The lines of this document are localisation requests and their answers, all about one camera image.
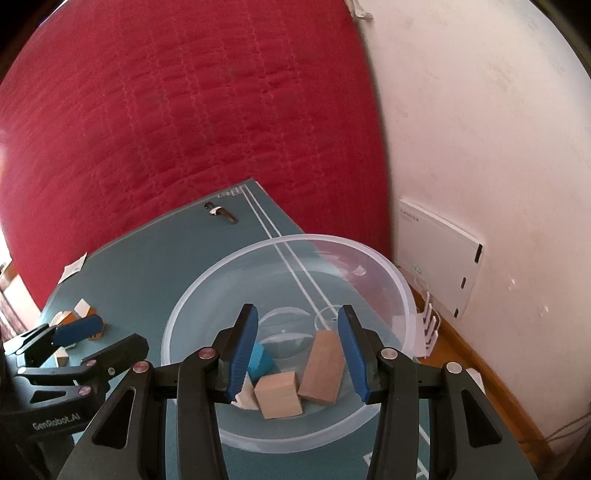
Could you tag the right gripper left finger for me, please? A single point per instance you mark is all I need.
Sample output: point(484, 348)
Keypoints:
point(234, 347)

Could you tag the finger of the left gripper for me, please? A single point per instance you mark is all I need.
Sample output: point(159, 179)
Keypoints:
point(12, 345)
point(95, 369)

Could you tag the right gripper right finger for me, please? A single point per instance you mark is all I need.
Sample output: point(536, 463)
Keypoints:
point(360, 355)

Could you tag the blue wedge block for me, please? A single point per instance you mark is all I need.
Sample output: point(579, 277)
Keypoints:
point(260, 364)

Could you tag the brown wooden rectangular block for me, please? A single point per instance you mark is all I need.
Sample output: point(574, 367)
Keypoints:
point(322, 377)

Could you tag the plain wooden wedge block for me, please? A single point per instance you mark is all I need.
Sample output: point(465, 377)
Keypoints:
point(277, 396)

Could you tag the light wooden wedge block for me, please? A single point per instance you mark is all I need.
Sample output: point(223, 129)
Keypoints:
point(61, 357)

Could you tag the orange black striped wedge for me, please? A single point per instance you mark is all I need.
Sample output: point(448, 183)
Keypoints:
point(98, 330)

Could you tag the white black striped wedge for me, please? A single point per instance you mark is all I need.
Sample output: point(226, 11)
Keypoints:
point(246, 398)

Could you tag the orange block striped top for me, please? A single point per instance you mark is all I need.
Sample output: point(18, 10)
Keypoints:
point(62, 318)

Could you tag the white wedge striped side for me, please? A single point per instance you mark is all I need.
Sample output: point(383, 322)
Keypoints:
point(83, 309)

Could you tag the clear plastic bowl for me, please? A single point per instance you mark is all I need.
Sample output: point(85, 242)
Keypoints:
point(297, 283)

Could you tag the white paper sheet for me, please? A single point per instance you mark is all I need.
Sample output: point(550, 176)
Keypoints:
point(73, 268)

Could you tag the white wifi router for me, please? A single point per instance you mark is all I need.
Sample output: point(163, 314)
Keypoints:
point(438, 257)

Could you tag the red quilted sofa back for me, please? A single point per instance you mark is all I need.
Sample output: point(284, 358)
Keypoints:
point(117, 112)

